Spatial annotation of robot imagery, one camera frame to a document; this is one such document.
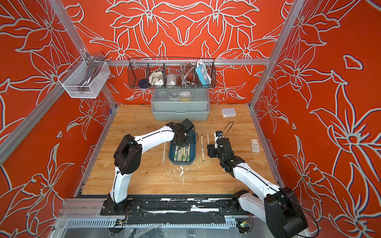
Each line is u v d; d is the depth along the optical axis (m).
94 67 0.85
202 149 0.94
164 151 0.93
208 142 0.97
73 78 0.79
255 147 0.93
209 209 0.73
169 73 1.01
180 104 0.99
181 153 0.89
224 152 0.64
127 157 0.51
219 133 0.75
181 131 0.68
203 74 0.88
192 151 0.92
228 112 1.15
